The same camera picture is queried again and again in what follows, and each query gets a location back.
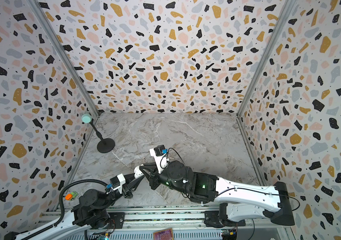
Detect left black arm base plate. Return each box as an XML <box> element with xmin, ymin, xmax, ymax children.
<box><xmin>99</xmin><ymin>212</ymin><xmax>125</xmax><ymax>232</ymax></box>

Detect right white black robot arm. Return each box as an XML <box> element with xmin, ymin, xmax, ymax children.
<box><xmin>134</xmin><ymin>161</ymin><xmax>295</xmax><ymax>226</ymax></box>

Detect black corrugated cable conduit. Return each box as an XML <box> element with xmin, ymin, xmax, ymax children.
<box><xmin>17</xmin><ymin>179</ymin><xmax>108</xmax><ymax>240</ymax></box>

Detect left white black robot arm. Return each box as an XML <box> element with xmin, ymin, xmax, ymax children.
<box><xmin>4</xmin><ymin>174</ymin><xmax>144</xmax><ymax>240</ymax></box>

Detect pink circuit board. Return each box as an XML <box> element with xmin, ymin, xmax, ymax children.
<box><xmin>153</xmin><ymin>228</ymin><xmax>174</xmax><ymax>240</ymax></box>

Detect microphone stand with green ball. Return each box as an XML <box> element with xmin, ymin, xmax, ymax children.
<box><xmin>81</xmin><ymin>113</ymin><xmax>115</xmax><ymax>154</ymax></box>

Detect small electronics board with leds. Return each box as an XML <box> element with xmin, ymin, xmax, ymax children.
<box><xmin>97</xmin><ymin>232</ymin><xmax>112</xmax><ymax>240</ymax></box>

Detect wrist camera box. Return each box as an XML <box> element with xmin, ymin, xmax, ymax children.
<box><xmin>107</xmin><ymin>174</ymin><xmax>126</xmax><ymax>194</ymax></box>
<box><xmin>149</xmin><ymin>145</ymin><xmax>168</xmax><ymax>173</ymax></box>

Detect white earbud charging case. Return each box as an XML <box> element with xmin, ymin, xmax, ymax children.
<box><xmin>134</xmin><ymin>166</ymin><xmax>143</xmax><ymax>179</ymax></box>

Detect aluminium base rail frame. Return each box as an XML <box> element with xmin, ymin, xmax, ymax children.
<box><xmin>40</xmin><ymin>205</ymin><xmax>294</xmax><ymax>240</ymax></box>

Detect orange green connector block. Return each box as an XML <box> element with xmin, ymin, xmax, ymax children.
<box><xmin>65</xmin><ymin>191</ymin><xmax>78</xmax><ymax>201</ymax></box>

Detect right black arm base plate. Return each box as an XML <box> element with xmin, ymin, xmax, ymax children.
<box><xmin>204</xmin><ymin>211</ymin><xmax>246</xmax><ymax>229</ymax></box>

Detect right small electronics board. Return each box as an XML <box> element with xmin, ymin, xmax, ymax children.
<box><xmin>221</xmin><ymin>229</ymin><xmax>238</xmax><ymax>240</ymax></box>

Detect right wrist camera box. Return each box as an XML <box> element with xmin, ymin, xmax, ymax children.
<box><xmin>149</xmin><ymin>145</ymin><xmax>168</xmax><ymax>173</ymax></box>

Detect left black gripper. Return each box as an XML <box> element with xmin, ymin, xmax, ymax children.
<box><xmin>99</xmin><ymin>170</ymin><xmax>145</xmax><ymax>212</ymax></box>

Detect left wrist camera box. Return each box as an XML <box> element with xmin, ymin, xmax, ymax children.
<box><xmin>107</xmin><ymin>174</ymin><xmax>126</xmax><ymax>194</ymax></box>

